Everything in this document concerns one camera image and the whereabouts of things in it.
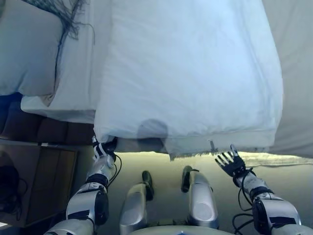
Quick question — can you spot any beige pillow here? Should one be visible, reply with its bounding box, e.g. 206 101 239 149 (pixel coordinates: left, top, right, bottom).
0 12 66 107

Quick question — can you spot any dark robot foot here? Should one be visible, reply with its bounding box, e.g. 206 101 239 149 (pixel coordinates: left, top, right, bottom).
180 165 197 193
141 170 155 202

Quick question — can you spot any silver right robot leg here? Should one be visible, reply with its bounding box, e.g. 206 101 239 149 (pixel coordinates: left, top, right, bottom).
187 170 220 230

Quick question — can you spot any dark right robot foot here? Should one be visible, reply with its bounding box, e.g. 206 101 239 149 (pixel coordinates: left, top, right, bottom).
180 165 197 193

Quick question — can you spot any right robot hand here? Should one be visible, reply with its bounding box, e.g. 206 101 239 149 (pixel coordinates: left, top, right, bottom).
214 144 246 177

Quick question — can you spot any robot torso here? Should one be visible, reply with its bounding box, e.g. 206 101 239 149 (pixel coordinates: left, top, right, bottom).
132 224 221 235

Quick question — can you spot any grey fringed throw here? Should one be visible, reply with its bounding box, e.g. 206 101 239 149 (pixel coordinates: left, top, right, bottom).
50 0 96 45

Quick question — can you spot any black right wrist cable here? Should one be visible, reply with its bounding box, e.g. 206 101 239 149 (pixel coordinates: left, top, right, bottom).
232 168 260 235

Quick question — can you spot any pale patterned rug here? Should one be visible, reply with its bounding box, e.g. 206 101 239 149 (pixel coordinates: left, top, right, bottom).
207 151 313 170

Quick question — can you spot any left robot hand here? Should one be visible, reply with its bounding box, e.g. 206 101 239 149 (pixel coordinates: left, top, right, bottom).
91 136 118 161

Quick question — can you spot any silver left robot leg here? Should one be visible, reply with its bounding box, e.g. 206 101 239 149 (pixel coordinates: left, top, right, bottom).
119 182 151 235

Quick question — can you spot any beige bedspread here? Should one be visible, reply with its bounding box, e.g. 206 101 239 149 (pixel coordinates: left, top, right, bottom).
261 0 313 160

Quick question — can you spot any black cable bundle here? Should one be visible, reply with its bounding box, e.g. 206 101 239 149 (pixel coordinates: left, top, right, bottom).
0 165 28 216

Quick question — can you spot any dark left robot foot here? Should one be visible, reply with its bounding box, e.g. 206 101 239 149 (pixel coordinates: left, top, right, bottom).
141 170 155 202

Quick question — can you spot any wooden nightstand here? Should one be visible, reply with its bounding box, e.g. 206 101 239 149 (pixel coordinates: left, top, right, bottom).
0 141 79 229

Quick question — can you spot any silver robot leg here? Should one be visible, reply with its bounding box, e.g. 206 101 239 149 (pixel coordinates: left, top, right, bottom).
187 170 220 230
119 182 151 235

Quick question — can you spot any white duvet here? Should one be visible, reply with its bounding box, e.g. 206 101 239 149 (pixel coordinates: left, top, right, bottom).
94 0 285 154

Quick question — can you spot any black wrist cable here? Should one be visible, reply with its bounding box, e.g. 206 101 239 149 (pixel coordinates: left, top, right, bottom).
107 153 123 187
232 168 260 235

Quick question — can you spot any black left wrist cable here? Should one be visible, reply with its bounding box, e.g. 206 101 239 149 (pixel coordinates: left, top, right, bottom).
107 153 123 187

